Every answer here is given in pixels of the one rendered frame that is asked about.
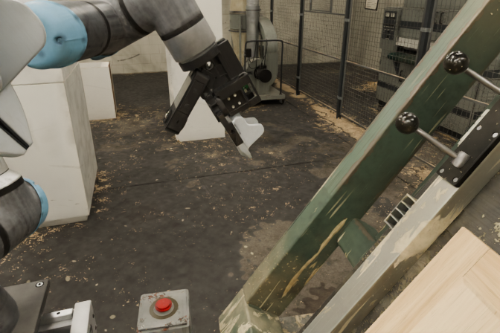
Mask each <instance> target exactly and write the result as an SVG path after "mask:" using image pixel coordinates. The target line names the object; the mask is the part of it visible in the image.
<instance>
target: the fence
mask: <svg viewBox="0 0 500 333"><path fill-rule="evenodd" d="M499 170H500V142H499V143H498V144H497V145H496V147H495V148H494V149H493V150H492V151H491V152H490V154H489V155H488V156H487V157H486V158H485V159H484V160H483V161H482V162H481V163H480V164H479V165H478V167H477V168H476V169H475V170H474V171H473V172H472V173H471V175H470V176H469V177H468V178H467V179H466V180H465V182H464V183H462V185H461V186H460V187H455V186H454V185H452V184H450V183H449V182H448V181H447V180H445V179H444V178H442V177H441V176H438V177H437V178H436V179H435V180H434V182H433V183H432V184H431V185H430V186H429V188H428V189H427V190H426V191H425V192H424V194H422V195H421V197H419V199H418V200H417V201H416V202H415V203H414V205H413V206H412V207H411V208H410V209H409V211H408V212H407V213H406V214H405V215H404V216H403V217H402V218H401V219H400V221H399V222H398V223H397V224H396V225H395V227H394V228H393V229H392V230H391V231H390V233H389V234H388V235H387V236H386V237H385V238H384V239H383V240H382V241H381V242H380V244H379V245H378V246H377V247H376V248H375V250H374V251H373V252H372V253H371V255H370V256H369V257H368V258H367V259H366V260H365V261H364V262H363V263H362V264H361V266H360V267H359V268H358V269H357V270H356V272H355V273H354V274H353V275H352V276H351V278H350V279H349V280H348V281H347V282H346V283H345V284H344V285H343V286H342V287H341V289H340V290H339V291H338V292H337V293H336V295H335V296H334V297H333V298H332V299H331V301H329V303H328V304H327V305H326V306H325V307H324V308H323V309H322V310H321V312H320V313H319V314H318V315H317V317H316V318H315V319H314V320H313V321H312V322H311V324H309V325H308V327H307V328H306V329H305V330H304V331H303V332H302V333H351V332H352V331H353V330H354V329H355V328H356V327H357V326H358V325H359V324H360V323H361V322H362V320H363V319H364V318H365V317H366V316H367V315H368V314H369V313H370V311H371V310H372V309H373V308H374V307H375V306H376V305H377V304H378V302H379V301H380V300H381V299H382V298H383V297H384V296H385V295H386V294H387V293H388V292H389V291H390V290H391V289H392V288H393V286H394V285H395V284H396V283H397V282H398V281H399V280H400V278H401V277H402V276H403V275H404V274H405V273H406V272H407V271H408V269H409V268H410V267H411V266H412V265H413V264H414V263H415V262H416V261H417V260H418V259H419V258H420V257H421V256H422V255H423V253H424V252H425V251H426V250H427V249H428V248H429V247H430V245H431V244H432V243H433V242H434V241H435V240H436V239H437V238H438V237H439V235H440V234H442V232H444V231H445V229H446V228H447V227H448V226H449V225H450V224H451V223H452V221H453V220H454V219H455V218H456V217H457V216H458V215H459V214H460V213H461V211H462V210H463V209H464V208H465V207H466V206H467V205H468V204H469V203H470V202H471V201H472V200H473V199H474V198H475V196H476V195H477V194H478V193H479V192H480V191H481V190H482V189H483V187H484V186H485V185H486V184H487V183H488V182H489V181H490V179H491V178H492V177H493V176H494V175H495V174H496V173H497V172H498V171H499Z"/></svg>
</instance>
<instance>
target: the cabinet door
mask: <svg viewBox="0 0 500 333"><path fill-rule="evenodd" d="M365 333H500V255H498V254H497V253H496V252H495V251H494V250H493V249H492V248H490V247H489V246H488V245H486V244H485V243H484V242H483V241H481V240H480V239H479V238H478V237H477V236H476V235H474V234H473V233H472V232H471V231H469V230H467V229H466V228H465V227H462V228H461V229H460V230H459V231H458V232H457V233H456V234H455V235H454V236H453V237H452V238H451V239H450V240H449V242H448V243H447V244H446V245H445V246H444V247H443V248H442V249H441V250H440V252H439V253H438V254H437V255H436V256H435V257H434V258H433V259H432V260H431V262H430V263H429V264H428V265H427V266H426V267H425V268H424V269H423V270H422V271H421V272H420V273H419V274H418V275H417V276H416V277H415V278H414V280H413V281H412V282H411V283H410V284H409V285H408V286H407V287H406V289H405V290H404V291H403V292H402V293H401V294H400V295H399V296H398V297H397V298H396V299H395V301H393V303H392V304H390V306H389V307H388V308H387V309H386V310H385V311H384V312H383V313H382V314H381V315H380V316H379V318H378V319H377V320H376V321H375V322H374V323H373V324H372V325H371V327H370V328H369V329H368V330H367V331H366V332H365Z"/></svg>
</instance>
